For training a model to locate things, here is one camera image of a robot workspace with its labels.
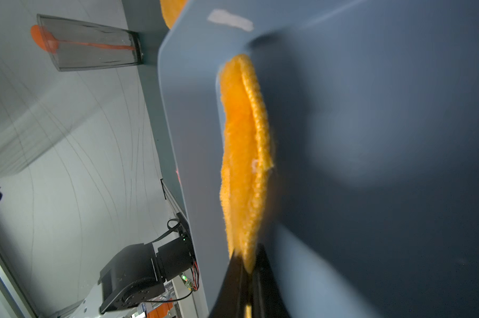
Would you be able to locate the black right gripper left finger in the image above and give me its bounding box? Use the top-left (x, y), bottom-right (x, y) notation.
top-left (209, 254), bottom-right (251, 318)

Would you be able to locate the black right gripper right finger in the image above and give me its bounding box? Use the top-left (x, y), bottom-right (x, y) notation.
top-left (251, 244), bottom-right (291, 318)

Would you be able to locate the yellow insole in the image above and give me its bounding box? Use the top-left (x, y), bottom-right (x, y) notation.
top-left (220, 54), bottom-right (273, 274)
top-left (160, 0), bottom-right (187, 29)

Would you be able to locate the blue plastic storage tray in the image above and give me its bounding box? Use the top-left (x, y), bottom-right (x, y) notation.
top-left (158, 1), bottom-right (479, 317)

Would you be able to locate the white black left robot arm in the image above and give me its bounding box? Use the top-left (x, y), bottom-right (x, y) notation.
top-left (55, 213), bottom-right (200, 317)

